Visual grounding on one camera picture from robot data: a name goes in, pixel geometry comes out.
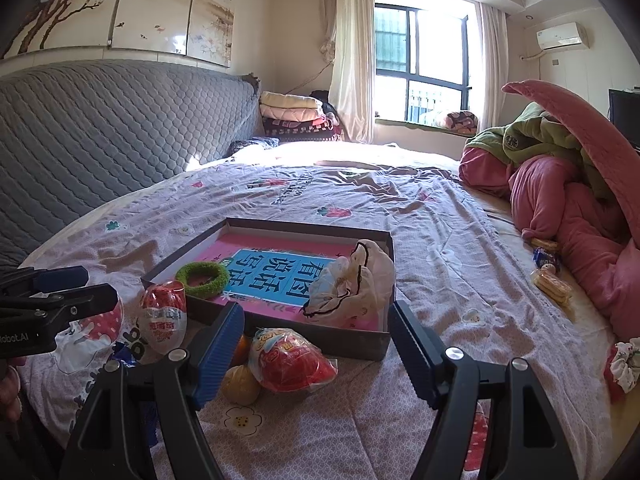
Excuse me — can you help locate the yellowish tangerine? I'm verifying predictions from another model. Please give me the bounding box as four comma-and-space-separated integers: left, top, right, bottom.
221, 365, 262, 406

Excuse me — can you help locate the green fuzzy ring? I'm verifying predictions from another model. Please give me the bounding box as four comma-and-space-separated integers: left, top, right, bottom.
175, 261, 230, 298

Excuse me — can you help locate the white plush toy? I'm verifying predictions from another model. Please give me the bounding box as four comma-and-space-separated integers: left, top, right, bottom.
300, 240, 396, 322

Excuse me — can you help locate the black television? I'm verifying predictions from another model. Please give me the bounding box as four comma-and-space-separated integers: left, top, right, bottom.
607, 89, 640, 151

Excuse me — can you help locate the dark shallow cardboard box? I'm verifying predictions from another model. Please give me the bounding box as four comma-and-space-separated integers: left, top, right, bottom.
140, 217, 396, 362

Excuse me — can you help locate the dark cloth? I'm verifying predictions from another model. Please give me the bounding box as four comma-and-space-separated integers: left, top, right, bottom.
309, 90, 340, 117

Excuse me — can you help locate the blue snack packet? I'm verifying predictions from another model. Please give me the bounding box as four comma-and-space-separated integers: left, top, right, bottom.
532, 249, 561, 273

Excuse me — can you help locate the white scrunchie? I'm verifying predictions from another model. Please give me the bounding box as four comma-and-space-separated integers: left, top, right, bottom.
614, 337, 640, 393

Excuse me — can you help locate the green fleece blanket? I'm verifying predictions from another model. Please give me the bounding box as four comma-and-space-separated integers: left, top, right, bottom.
472, 102, 613, 201

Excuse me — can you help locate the blue cookie packet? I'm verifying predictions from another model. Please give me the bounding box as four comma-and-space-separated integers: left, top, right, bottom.
107, 341, 143, 376

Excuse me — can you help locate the cream folded blanket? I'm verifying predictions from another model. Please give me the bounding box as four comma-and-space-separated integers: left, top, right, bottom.
260, 91, 323, 109

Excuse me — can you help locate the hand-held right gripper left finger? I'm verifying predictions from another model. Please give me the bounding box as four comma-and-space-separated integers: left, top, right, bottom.
60, 301, 246, 480

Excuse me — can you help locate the pink folded blanket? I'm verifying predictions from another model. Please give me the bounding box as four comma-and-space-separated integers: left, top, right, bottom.
260, 105, 327, 122

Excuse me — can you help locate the blossom wall painting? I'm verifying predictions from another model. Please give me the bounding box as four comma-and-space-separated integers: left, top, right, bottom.
0, 0, 236, 68

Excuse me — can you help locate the cream curtain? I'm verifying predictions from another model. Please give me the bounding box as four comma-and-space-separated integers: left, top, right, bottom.
320, 0, 376, 143
477, 2, 511, 133

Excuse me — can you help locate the grey quilted headboard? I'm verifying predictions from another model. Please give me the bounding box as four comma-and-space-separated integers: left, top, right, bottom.
0, 58, 261, 271

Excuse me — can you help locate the patterned blanket on sill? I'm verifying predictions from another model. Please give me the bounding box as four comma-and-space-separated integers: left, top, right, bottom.
432, 110, 478, 135

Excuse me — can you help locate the maroon patterned folded blanket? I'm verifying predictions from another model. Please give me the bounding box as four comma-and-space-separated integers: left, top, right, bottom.
262, 115, 346, 142

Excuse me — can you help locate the red cloth item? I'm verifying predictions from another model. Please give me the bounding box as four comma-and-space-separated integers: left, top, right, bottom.
602, 345, 626, 403

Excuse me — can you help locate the white air conditioner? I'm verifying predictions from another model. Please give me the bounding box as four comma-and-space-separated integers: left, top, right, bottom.
536, 22, 588, 51

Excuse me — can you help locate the person's left hand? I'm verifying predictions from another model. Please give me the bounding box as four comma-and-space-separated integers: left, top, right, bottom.
0, 362, 23, 423

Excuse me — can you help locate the dark framed window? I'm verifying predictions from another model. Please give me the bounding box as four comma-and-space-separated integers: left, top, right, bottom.
374, 2, 476, 126

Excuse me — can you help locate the clear biscuit packet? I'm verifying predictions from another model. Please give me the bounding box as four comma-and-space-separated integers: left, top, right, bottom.
532, 267, 573, 306

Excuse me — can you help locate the red toy egg packet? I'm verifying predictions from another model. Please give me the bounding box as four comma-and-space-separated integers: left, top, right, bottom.
138, 281, 188, 356
248, 327, 338, 393

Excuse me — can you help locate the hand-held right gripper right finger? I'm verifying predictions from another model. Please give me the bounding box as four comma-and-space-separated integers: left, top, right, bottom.
387, 300, 591, 480

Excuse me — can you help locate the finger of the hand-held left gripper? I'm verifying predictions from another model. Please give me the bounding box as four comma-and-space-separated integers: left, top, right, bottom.
0, 283, 119, 326
0, 266, 90, 297

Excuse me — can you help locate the pink and blue book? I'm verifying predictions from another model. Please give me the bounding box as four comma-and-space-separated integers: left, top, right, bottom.
192, 232, 386, 333

